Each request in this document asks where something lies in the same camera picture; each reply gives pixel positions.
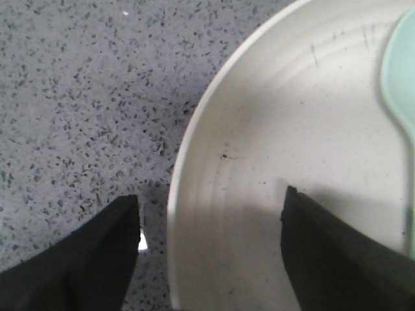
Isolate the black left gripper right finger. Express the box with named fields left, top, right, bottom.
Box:
left=280, top=186, right=414, bottom=310

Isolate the cream round plate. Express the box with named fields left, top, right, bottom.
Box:
left=167, top=1, right=414, bottom=310

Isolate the light blue plastic spoon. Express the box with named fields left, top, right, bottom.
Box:
left=380, top=8, right=414, bottom=259

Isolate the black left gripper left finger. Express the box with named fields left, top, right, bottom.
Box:
left=1, top=195, right=140, bottom=310

